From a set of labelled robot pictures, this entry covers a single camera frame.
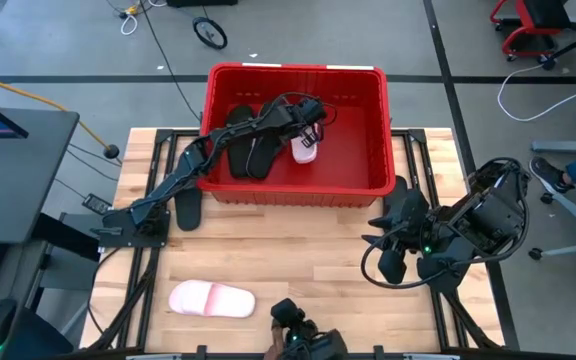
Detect person's hand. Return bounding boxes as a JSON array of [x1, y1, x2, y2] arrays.
[[264, 319, 287, 360]]

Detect short white cable loop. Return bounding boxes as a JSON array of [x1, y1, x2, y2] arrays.
[[119, 12, 140, 37]]

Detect thin black floor cable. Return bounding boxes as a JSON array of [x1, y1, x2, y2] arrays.
[[139, 0, 203, 124]]

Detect yellow cable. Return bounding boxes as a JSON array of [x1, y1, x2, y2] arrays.
[[0, 69, 112, 151]]

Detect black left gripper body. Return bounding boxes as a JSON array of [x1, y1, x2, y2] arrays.
[[291, 98, 327, 127]]

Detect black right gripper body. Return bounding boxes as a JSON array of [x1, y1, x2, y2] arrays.
[[392, 188, 432, 251]]

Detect black slide sandal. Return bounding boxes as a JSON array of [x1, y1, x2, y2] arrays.
[[174, 185, 204, 233]]

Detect person's black shoe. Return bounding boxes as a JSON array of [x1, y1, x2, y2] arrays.
[[528, 155, 575, 195]]

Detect black chair base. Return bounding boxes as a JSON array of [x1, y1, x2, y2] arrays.
[[541, 0, 576, 71]]

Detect red plastic bin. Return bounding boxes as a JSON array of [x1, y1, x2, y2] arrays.
[[197, 61, 398, 209]]

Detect long white cable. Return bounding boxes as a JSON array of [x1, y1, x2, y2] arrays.
[[496, 62, 576, 123]]

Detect black power adapter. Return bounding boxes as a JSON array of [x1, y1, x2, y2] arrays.
[[81, 193, 115, 216]]

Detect red wheeled cart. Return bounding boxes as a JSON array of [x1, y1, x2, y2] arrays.
[[489, 0, 572, 63]]

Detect pink slide sandal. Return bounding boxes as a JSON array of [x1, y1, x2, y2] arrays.
[[290, 122, 325, 165], [168, 279, 257, 319]]

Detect black metal frame rail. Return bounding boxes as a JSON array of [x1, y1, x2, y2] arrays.
[[87, 127, 204, 351], [392, 127, 502, 351]]

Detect small black wheel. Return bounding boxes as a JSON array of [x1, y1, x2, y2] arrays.
[[192, 16, 229, 51]]

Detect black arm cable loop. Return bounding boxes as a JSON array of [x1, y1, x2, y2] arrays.
[[360, 232, 530, 291]]

